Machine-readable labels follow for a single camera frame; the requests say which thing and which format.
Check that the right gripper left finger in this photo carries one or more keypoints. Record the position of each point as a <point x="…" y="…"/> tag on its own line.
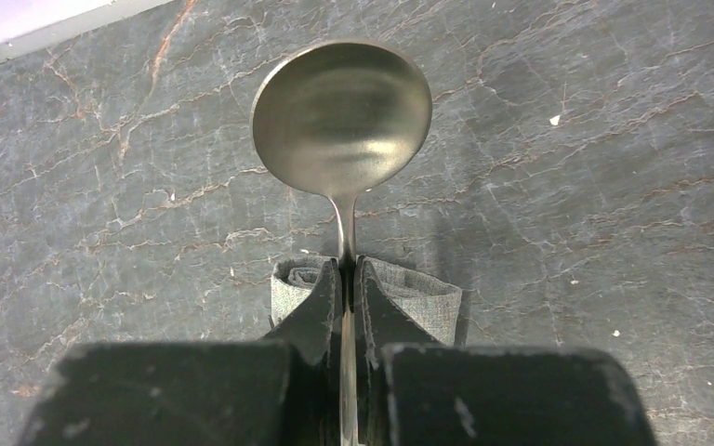
<point x="305" y="309"/>

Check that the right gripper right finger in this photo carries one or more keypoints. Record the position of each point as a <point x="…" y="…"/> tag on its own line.
<point x="378" y="322"/>

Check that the grey cloth napkin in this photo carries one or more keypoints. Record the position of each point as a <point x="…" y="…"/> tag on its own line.
<point x="431" y="303"/>

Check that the silver spoon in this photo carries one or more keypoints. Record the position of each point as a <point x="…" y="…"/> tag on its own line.
<point x="335" y="120"/>

